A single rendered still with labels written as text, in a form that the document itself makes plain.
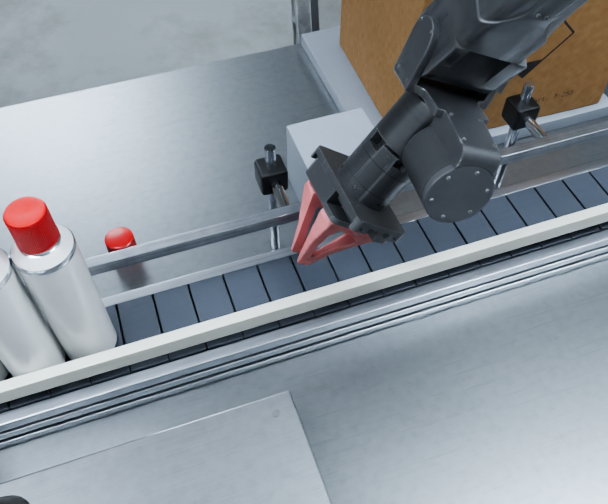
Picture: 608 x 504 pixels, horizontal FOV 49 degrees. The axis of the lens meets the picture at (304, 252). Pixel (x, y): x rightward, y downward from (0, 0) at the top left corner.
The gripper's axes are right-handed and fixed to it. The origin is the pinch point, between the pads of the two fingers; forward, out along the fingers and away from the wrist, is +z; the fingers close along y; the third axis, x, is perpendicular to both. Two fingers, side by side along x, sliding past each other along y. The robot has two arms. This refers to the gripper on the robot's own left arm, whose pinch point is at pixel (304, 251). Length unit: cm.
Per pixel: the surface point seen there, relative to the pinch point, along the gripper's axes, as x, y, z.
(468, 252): 14.3, 4.4, -8.7
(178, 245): -10.5, -3.4, 5.6
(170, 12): 71, -190, 60
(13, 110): -15, -46, 25
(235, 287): -1.8, -2.2, 8.8
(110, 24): 54, -191, 74
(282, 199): -1.8, -5.3, -1.7
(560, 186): 29.6, -2.6, -16.9
